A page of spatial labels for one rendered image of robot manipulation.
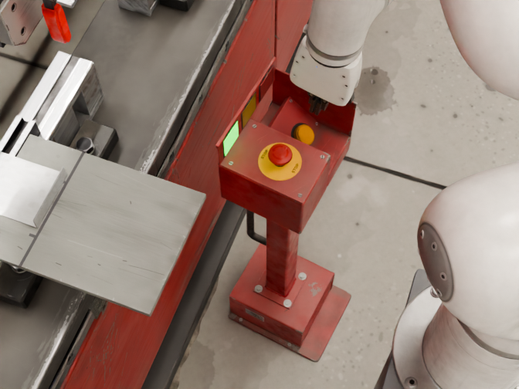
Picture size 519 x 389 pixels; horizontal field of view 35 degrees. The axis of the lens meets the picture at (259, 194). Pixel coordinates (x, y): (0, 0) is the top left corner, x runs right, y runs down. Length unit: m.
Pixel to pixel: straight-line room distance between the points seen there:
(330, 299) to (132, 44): 0.95
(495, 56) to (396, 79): 1.78
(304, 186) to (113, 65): 0.37
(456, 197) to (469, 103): 1.80
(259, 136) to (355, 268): 0.82
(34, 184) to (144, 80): 0.31
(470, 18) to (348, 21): 0.46
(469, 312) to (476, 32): 0.22
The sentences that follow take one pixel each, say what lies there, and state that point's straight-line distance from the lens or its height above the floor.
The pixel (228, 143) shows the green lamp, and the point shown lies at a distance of 1.36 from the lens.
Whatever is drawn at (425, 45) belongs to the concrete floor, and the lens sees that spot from 2.54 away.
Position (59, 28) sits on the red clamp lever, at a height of 1.19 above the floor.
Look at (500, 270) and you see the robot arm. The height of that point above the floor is 1.41.
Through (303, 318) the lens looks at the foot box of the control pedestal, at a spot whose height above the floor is 0.12.
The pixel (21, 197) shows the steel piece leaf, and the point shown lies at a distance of 1.14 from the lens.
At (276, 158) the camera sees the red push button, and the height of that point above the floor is 0.81.
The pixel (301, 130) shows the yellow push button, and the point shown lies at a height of 0.73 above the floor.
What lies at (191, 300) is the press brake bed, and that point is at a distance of 2.06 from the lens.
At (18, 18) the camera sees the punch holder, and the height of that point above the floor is 1.22.
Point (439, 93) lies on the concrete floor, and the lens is 2.45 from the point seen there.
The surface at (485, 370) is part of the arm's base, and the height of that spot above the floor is 1.13.
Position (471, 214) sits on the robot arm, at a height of 1.42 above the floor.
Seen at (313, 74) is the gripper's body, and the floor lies 0.95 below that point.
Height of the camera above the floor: 1.97
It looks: 62 degrees down
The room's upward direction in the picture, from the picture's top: 1 degrees counter-clockwise
